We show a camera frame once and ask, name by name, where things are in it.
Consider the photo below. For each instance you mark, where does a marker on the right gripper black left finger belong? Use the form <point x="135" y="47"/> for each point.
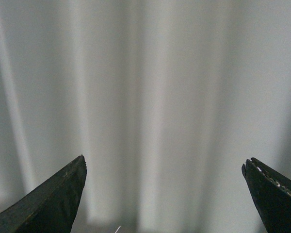
<point x="52" y="206"/>

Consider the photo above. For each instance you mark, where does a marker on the white curtain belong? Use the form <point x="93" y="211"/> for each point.
<point x="166" y="99"/>

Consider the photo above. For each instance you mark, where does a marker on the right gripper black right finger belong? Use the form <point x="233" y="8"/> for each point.
<point x="271" y="194"/>

